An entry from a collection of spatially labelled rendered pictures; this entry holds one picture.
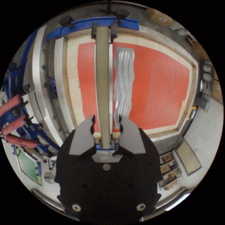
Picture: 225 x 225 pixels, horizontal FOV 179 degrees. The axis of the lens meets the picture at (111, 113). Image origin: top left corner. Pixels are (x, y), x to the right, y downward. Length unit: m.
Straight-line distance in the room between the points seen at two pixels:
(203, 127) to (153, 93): 3.60
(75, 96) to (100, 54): 0.20
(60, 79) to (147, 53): 0.35
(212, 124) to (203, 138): 0.67
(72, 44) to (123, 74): 0.24
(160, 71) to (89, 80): 0.30
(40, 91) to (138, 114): 0.41
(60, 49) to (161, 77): 0.42
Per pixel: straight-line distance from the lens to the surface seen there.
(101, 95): 0.17
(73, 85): 0.30
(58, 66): 0.30
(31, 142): 0.71
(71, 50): 0.33
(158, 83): 0.35
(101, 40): 0.19
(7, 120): 0.83
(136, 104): 0.32
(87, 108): 0.31
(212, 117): 3.70
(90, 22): 0.32
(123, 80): 0.27
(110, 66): 0.23
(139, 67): 0.30
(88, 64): 0.28
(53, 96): 0.43
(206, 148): 3.96
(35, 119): 0.34
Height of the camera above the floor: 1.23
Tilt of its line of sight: 60 degrees down
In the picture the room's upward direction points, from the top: 174 degrees clockwise
